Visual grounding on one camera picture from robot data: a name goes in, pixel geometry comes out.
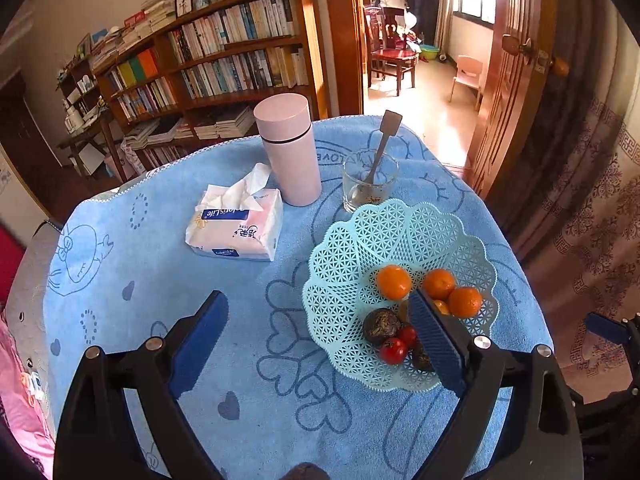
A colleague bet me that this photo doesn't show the brass door knob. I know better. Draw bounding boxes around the brass door knob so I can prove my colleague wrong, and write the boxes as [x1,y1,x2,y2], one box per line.
[501,34,571,78]

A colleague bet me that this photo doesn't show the dark passion fruit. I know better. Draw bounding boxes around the dark passion fruit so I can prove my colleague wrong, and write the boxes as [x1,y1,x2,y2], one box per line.
[363,308,402,346]
[411,342,436,372]

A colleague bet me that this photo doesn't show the dark hanging clothes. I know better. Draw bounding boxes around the dark hanging clothes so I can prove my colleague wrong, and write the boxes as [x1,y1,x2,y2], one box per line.
[405,0,442,46]

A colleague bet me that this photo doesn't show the pink cloth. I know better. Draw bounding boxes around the pink cloth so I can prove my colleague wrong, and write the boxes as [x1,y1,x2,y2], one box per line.
[0,310,56,478]

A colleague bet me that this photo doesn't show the white pink tissue pack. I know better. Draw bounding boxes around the white pink tissue pack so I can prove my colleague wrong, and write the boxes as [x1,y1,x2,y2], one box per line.
[185,162,284,262]

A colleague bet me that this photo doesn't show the metal spoon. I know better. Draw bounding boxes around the metal spoon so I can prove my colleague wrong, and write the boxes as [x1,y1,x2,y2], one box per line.
[350,110,403,201]

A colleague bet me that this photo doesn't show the patterned brown curtain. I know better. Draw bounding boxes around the patterned brown curtain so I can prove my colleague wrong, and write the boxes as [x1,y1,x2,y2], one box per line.
[510,0,640,401]

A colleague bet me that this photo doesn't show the pink thermos bottle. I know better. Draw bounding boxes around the pink thermos bottle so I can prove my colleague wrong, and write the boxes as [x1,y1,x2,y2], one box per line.
[253,94,322,207]

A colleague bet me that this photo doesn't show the clear glass cup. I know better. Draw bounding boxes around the clear glass cup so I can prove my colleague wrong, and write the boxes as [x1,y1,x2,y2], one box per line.
[342,150,399,213]

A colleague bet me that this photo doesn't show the wooden door frame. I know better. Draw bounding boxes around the wooden door frame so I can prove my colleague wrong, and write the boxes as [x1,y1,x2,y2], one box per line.
[322,0,366,119]

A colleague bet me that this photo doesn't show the blue printed towel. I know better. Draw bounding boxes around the blue printed towel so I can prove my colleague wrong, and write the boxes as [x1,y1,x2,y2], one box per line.
[42,115,555,480]

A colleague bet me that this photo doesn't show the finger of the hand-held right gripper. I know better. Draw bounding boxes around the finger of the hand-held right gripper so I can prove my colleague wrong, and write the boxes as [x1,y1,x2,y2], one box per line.
[585,312,632,346]

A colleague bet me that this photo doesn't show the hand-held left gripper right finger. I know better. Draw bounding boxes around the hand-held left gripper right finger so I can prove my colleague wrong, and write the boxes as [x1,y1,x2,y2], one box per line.
[409,287,584,480]

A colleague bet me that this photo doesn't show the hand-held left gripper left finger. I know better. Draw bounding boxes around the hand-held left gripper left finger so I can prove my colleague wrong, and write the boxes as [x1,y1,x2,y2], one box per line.
[54,289,230,480]

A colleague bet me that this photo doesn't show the wooden door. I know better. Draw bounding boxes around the wooden door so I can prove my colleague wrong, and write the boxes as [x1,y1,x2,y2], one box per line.
[465,0,571,201]

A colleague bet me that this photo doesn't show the stacks of magazines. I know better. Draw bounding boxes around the stacks of magazines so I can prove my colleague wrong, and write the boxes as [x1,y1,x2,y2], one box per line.
[122,105,257,151]

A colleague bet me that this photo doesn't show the light blue plastic basket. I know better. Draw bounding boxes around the light blue plastic basket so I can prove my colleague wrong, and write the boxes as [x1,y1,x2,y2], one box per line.
[301,198,501,392]

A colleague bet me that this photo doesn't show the rows of books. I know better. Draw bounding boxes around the rows of books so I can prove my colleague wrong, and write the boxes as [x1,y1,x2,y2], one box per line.
[62,0,311,121]

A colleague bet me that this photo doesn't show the wooden bookshelf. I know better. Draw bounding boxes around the wooden bookshelf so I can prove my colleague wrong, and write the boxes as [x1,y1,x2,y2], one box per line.
[55,0,331,181]

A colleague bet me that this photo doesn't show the red wooden chair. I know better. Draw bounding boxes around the red wooden chair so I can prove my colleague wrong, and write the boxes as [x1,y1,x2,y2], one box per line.
[364,5,418,96]

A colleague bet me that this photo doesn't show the pink plastic child chair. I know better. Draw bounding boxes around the pink plastic child chair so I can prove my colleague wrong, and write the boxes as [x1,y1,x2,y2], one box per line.
[448,55,485,108]

